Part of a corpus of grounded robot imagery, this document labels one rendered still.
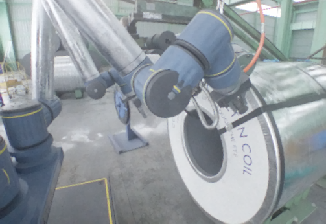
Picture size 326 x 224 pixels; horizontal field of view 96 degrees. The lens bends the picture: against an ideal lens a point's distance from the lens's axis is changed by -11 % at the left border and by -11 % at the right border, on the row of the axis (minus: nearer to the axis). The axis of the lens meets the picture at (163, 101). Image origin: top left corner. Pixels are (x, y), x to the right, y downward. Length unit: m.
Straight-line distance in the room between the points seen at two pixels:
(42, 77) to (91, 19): 0.84
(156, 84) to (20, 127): 0.85
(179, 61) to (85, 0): 0.28
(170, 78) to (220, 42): 0.14
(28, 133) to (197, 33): 0.94
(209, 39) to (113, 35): 0.24
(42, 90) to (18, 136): 0.34
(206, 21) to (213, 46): 0.06
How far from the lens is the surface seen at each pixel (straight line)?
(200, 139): 1.57
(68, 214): 1.47
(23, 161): 1.15
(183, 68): 0.34
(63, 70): 5.69
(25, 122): 1.04
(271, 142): 0.84
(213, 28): 0.39
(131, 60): 0.47
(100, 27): 0.47
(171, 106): 0.35
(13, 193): 0.77
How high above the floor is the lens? 1.41
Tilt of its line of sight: 17 degrees down
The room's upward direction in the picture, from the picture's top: straight up
